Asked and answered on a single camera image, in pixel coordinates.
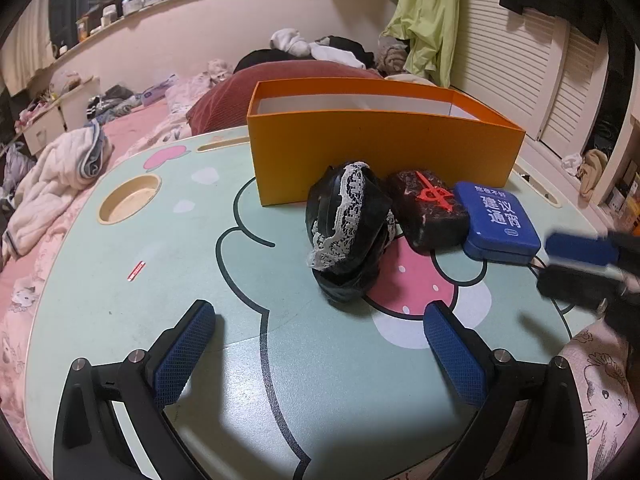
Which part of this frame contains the white drawer cabinet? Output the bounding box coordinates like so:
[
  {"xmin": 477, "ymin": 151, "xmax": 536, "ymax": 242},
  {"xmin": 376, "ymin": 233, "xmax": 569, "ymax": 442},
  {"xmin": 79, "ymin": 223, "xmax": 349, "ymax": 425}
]
[{"xmin": 23, "ymin": 77, "xmax": 101, "ymax": 157}]

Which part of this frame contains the black lace fabric bundle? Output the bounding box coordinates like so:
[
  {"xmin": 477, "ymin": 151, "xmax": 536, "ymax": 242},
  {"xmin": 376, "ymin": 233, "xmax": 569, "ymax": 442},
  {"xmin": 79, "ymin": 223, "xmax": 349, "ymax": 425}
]
[{"xmin": 305, "ymin": 162, "xmax": 396, "ymax": 304}]

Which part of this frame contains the dark red patterned block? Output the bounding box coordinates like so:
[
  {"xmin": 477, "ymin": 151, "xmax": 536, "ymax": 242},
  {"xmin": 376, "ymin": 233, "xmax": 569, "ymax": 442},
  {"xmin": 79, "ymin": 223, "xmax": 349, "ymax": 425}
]
[{"xmin": 385, "ymin": 170, "xmax": 470, "ymax": 255}]

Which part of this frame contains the orange cardboard box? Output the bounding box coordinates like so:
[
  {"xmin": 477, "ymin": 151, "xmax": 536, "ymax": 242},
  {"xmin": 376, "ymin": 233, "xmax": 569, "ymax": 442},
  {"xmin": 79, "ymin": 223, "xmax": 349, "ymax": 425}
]
[{"xmin": 246, "ymin": 78, "xmax": 525, "ymax": 206}]

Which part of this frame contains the blue tin box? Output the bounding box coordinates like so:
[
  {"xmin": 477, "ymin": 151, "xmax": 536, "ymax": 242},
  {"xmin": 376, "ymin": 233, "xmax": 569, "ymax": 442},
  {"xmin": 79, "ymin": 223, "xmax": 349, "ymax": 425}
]
[{"xmin": 454, "ymin": 182, "xmax": 541, "ymax": 266}]

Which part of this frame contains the white louvered closet door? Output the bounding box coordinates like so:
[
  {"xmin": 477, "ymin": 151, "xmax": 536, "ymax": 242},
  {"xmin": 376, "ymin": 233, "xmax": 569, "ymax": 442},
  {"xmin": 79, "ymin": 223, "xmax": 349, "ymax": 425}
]
[{"xmin": 451, "ymin": 0, "xmax": 608, "ymax": 157}]

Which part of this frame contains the dark red pillow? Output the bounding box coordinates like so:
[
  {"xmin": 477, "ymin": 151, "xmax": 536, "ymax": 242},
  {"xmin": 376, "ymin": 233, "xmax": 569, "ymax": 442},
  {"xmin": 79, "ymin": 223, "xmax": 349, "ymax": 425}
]
[{"xmin": 186, "ymin": 60, "xmax": 381, "ymax": 136}]

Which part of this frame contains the green hanging cloth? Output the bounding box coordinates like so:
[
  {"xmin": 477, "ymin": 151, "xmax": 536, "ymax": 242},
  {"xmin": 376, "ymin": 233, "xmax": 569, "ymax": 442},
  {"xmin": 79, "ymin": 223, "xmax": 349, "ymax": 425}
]
[{"xmin": 383, "ymin": 0, "xmax": 460, "ymax": 88}]

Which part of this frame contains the white crumpled blanket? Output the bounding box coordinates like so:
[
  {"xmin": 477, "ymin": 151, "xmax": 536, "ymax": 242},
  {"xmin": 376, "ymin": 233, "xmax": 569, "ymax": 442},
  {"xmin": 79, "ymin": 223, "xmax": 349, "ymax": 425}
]
[{"xmin": 1, "ymin": 120, "xmax": 113, "ymax": 261}]

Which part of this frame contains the black and white clothes pile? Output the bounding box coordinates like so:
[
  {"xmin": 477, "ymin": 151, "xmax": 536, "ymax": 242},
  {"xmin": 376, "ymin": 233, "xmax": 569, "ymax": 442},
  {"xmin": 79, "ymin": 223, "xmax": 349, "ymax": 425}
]
[{"xmin": 234, "ymin": 28, "xmax": 375, "ymax": 73}]

